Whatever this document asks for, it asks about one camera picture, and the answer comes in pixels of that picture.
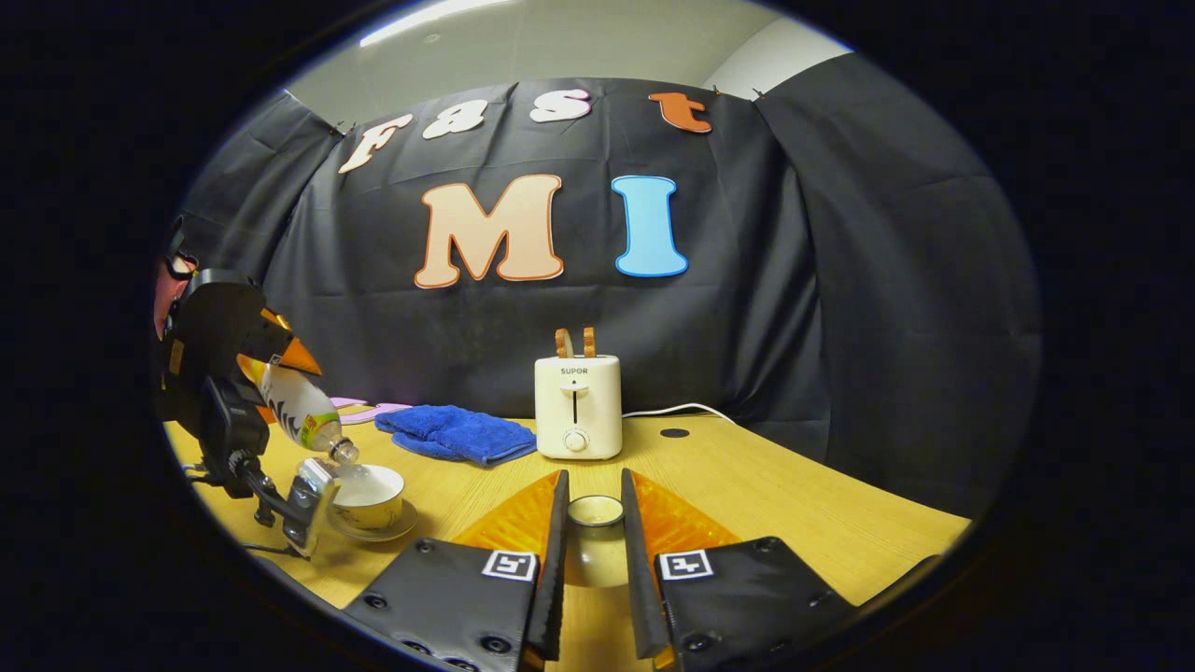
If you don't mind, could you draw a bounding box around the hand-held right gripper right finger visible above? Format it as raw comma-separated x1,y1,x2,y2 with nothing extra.
621,467,858,672

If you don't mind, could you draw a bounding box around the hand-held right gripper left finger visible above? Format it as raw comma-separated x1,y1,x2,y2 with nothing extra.
341,469,570,672

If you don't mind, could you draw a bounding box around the cream teacup lid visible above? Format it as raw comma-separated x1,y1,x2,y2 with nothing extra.
560,494,636,589

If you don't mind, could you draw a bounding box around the clear water bottle white label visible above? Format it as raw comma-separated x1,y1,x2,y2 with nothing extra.
238,353,361,466

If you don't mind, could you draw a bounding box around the cream ceramic teacup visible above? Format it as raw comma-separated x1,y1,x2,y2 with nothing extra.
329,464,406,531

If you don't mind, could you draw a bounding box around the pink foam cutout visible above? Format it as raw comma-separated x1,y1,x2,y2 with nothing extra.
329,397,414,427

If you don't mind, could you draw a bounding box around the white toaster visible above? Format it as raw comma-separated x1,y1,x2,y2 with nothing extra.
534,354,624,461

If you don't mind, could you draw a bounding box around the blue towel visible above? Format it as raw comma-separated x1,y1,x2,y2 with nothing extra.
374,404,539,468

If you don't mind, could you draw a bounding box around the black backdrop cloth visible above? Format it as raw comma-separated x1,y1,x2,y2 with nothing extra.
173,77,1042,519

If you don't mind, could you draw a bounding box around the white toaster cable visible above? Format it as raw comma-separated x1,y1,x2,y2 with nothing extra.
621,402,738,426

